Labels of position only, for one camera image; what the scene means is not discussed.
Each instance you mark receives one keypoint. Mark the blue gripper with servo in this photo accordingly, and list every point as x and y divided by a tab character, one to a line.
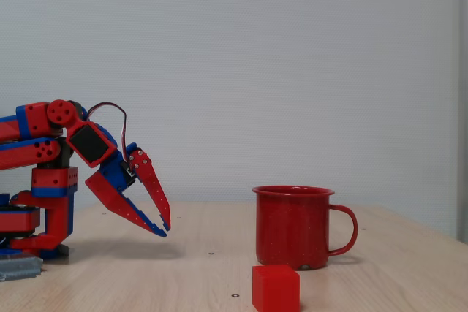
116	180

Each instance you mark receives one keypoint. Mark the red cube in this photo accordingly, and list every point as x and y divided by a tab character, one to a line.
274	290

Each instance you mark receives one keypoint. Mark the grey metal clamp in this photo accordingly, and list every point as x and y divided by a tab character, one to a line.
18	266

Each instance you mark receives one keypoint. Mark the red enamel mug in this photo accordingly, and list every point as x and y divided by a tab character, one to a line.
292	228

